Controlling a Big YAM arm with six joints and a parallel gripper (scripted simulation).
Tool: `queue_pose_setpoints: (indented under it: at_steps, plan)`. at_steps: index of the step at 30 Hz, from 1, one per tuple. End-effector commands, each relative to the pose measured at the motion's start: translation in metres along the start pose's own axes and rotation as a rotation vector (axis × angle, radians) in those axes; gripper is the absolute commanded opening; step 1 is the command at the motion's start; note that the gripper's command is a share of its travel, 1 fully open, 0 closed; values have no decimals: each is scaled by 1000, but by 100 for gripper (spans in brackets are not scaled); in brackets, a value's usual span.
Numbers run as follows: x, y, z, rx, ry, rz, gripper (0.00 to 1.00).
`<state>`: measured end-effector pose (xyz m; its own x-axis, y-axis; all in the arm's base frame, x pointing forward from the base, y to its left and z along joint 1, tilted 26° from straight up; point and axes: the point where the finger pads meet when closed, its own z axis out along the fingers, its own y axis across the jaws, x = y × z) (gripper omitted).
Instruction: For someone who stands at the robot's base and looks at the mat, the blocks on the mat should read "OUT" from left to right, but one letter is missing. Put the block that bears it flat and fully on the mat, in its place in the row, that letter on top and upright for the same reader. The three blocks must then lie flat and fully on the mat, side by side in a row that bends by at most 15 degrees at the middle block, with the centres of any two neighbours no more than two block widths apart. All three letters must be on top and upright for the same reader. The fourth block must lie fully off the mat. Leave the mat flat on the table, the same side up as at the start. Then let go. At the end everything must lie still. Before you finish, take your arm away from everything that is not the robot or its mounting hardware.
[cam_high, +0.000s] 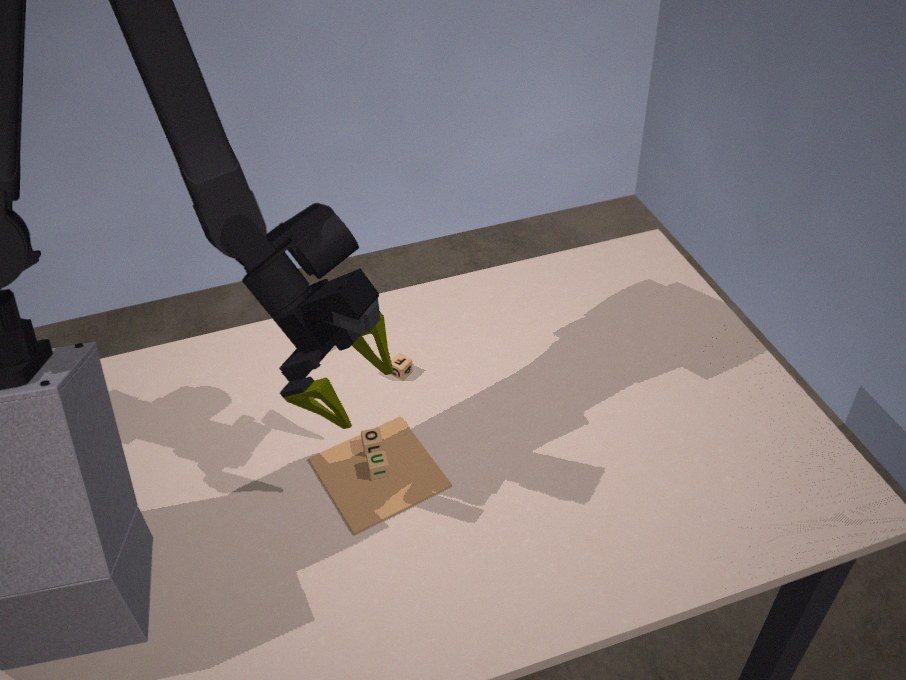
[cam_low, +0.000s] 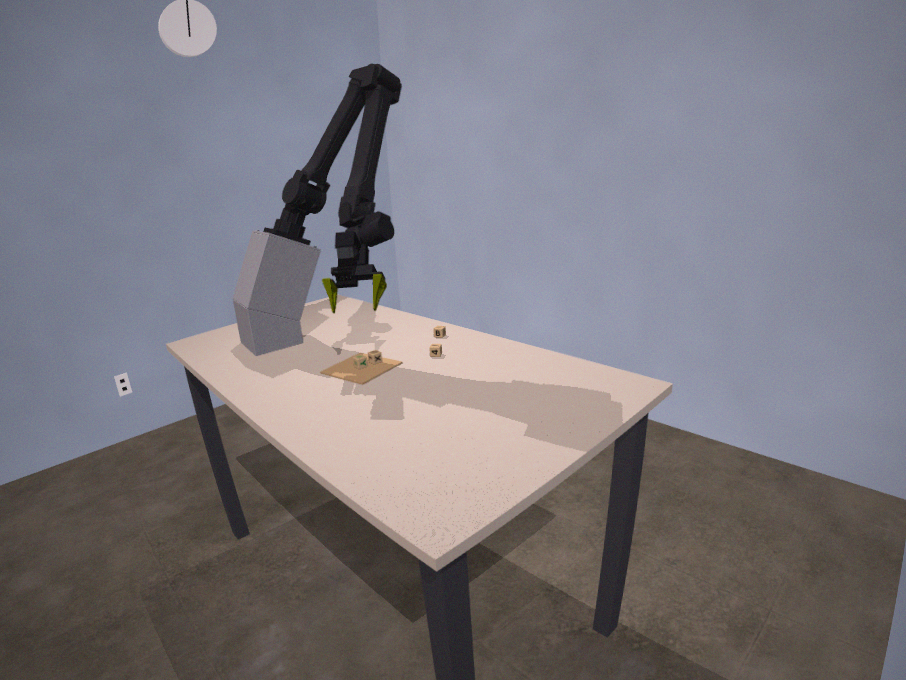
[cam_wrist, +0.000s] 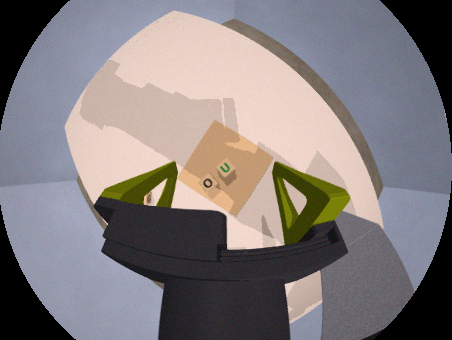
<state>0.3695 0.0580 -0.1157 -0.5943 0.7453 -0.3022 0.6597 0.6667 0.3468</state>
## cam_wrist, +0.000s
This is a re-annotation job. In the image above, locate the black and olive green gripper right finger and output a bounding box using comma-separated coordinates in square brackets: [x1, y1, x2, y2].
[272, 161, 350, 245]

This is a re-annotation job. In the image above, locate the tan flat mat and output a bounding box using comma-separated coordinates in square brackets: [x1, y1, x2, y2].
[177, 120, 274, 216]

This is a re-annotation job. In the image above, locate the tan letter block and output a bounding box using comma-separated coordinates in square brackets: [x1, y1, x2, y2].
[199, 173, 218, 193]
[143, 192, 152, 205]
[216, 158, 235, 178]

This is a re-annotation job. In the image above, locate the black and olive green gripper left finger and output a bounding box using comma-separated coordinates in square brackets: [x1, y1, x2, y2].
[99, 161, 178, 208]

